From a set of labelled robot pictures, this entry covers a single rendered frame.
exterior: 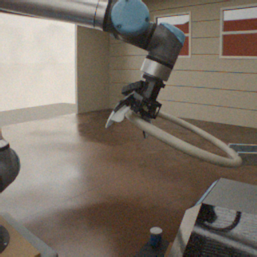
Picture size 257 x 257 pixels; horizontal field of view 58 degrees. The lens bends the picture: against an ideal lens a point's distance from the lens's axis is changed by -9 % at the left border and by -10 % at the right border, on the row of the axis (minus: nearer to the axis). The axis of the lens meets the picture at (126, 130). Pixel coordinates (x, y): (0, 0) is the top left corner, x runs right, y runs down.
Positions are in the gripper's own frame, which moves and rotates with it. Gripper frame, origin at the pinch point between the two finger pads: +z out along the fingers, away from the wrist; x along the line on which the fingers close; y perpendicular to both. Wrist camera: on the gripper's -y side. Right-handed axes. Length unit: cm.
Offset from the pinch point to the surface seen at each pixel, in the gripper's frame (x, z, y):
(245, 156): 40.9, -8.4, 17.4
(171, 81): 438, -25, -596
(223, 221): 55, 23, 16
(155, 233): 95, 92, -52
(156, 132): 2.0, -6.3, 12.5
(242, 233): 58, 22, 25
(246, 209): 63, 15, 18
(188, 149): 8.9, -6.1, 20.0
